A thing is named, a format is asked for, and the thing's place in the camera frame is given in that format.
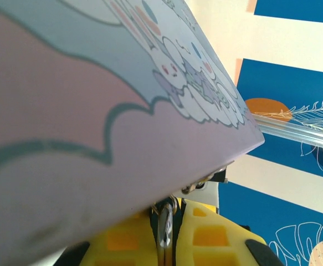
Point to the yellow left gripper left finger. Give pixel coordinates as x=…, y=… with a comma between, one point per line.
x=122, y=243

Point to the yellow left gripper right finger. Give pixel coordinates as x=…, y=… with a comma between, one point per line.
x=214, y=238

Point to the pastel cartoon tin box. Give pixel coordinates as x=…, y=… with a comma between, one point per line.
x=67, y=124

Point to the aluminium frame post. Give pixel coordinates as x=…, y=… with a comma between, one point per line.
x=302, y=131

